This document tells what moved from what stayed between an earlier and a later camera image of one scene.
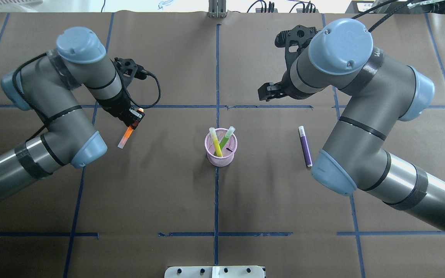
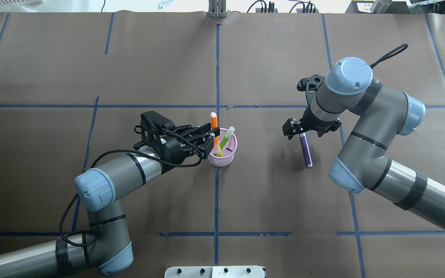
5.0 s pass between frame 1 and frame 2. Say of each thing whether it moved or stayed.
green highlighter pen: stayed
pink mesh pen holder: stayed
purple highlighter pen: stayed
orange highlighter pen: moved
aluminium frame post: stayed
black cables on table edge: stayed
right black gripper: moved
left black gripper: moved
